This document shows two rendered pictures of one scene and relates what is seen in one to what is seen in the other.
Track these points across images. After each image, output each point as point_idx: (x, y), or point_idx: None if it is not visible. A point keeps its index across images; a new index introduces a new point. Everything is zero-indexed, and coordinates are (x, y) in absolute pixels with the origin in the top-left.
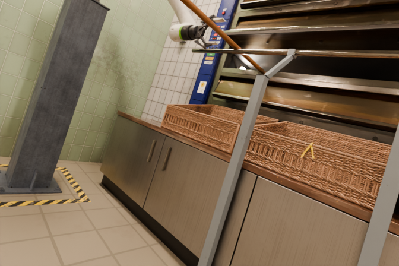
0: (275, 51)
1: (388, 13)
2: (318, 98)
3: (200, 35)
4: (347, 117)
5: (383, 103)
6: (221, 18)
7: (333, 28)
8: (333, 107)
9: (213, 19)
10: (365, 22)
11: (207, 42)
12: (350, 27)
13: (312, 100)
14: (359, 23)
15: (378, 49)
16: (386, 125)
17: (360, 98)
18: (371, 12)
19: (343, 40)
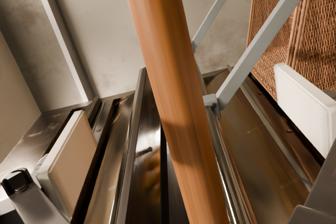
0: (212, 123)
1: (99, 192)
2: (274, 205)
3: (294, 216)
4: (282, 145)
5: (237, 148)
6: (72, 117)
7: (126, 185)
8: (277, 175)
9: (47, 166)
10: (109, 203)
11: (325, 95)
12: (127, 168)
13: (284, 210)
14: (122, 163)
15: (157, 183)
16: (266, 119)
17: (242, 167)
18: (91, 211)
19: (144, 196)
